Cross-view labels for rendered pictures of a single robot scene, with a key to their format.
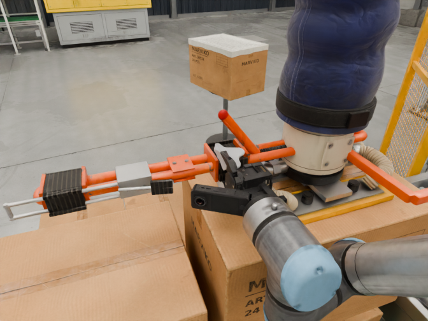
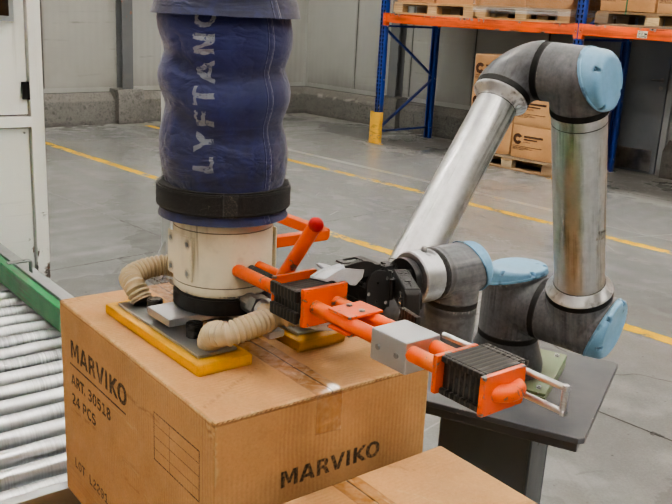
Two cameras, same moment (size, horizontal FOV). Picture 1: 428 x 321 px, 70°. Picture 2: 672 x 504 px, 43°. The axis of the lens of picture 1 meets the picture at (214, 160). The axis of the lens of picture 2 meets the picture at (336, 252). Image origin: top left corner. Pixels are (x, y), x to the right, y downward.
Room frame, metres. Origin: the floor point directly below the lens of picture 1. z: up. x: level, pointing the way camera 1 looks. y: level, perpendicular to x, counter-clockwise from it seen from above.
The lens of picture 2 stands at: (0.97, 1.14, 1.62)
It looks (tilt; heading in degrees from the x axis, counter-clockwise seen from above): 16 degrees down; 251
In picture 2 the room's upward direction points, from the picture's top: 3 degrees clockwise
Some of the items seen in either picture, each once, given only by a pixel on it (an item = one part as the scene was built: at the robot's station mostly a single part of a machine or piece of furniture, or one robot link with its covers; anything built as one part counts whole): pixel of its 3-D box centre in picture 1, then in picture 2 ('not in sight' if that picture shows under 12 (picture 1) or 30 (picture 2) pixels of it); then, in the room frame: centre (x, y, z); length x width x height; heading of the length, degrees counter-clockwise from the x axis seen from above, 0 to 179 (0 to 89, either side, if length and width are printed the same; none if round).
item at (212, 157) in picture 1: (225, 159); (308, 297); (0.61, -0.03, 1.20); 0.10 x 0.08 x 0.06; 20
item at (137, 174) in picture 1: (134, 179); (404, 346); (0.54, 0.17, 1.19); 0.07 x 0.07 x 0.04; 20
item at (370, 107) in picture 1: (324, 100); (225, 191); (0.69, -0.26, 1.31); 0.23 x 0.23 x 0.04
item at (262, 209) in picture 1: (269, 220); (417, 274); (0.40, -0.10, 1.20); 0.09 x 0.05 x 0.10; 110
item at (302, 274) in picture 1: (295, 260); (453, 270); (0.32, -0.13, 1.20); 0.12 x 0.09 x 0.10; 20
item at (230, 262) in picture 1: (292, 235); (229, 431); (0.68, -0.24, 0.87); 0.60 x 0.40 x 0.40; 109
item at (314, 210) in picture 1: (329, 195); (266, 304); (0.61, -0.30, 1.09); 0.34 x 0.10 x 0.05; 110
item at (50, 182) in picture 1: (66, 188); (477, 378); (0.49, 0.30, 1.20); 0.08 x 0.07 x 0.05; 110
